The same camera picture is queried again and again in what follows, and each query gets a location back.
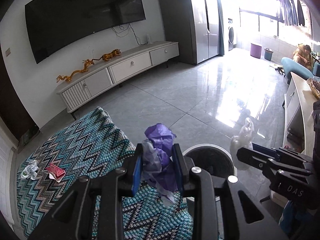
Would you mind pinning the white round trash bin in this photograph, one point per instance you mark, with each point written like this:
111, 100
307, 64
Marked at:
212, 158

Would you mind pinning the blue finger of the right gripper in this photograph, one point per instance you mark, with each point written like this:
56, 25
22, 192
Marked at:
267, 151
252, 158

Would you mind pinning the blue small bin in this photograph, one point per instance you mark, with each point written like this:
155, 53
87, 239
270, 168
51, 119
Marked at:
268, 54

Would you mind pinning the purple round stool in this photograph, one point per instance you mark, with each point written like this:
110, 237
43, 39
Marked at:
255, 50

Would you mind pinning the white printed wrapper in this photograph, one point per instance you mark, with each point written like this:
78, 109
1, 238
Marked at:
30, 171

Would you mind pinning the white washing machine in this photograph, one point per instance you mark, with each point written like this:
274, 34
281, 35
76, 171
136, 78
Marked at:
231, 35

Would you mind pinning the person in yellow clothes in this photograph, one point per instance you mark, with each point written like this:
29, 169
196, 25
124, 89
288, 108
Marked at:
302, 55

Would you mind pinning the white side cabinet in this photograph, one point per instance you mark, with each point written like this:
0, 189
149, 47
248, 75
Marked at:
298, 105

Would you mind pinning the wall light switch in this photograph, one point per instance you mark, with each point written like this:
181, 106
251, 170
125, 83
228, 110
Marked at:
8, 52

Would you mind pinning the white plastic bag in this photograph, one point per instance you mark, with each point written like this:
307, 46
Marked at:
243, 139

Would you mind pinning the teal sofa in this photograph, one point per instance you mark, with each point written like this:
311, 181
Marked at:
291, 66

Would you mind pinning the red wrapper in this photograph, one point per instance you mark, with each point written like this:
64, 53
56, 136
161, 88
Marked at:
56, 173

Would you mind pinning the purple plastic bag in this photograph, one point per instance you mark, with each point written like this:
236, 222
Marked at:
158, 170

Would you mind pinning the snacks on side cabinet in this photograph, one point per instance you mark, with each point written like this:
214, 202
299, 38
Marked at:
314, 84

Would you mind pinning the grey double-door refrigerator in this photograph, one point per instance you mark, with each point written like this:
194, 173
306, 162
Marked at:
194, 24

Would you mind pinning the golden tiger figurine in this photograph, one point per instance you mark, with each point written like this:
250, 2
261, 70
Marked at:
109, 56

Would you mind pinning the teal zigzag woven rug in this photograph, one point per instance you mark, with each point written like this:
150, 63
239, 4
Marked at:
93, 146

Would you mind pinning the large black wall television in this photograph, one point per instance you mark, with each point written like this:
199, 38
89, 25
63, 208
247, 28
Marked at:
54, 24

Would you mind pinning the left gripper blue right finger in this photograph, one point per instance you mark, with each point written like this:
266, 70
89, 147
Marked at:
182, 167

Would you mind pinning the white wall cabinet unit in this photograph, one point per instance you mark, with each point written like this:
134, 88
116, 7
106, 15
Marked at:
8, 148

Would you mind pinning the white low tv cabinet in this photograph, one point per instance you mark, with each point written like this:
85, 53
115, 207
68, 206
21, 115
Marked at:
105, 75

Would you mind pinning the hanging dark clothes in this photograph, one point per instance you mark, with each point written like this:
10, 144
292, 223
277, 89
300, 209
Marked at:
290, 12

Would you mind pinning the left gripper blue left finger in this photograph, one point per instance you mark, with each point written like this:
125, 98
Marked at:
137, 172

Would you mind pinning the golden dragon figurine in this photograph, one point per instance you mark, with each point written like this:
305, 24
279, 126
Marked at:
68, 79

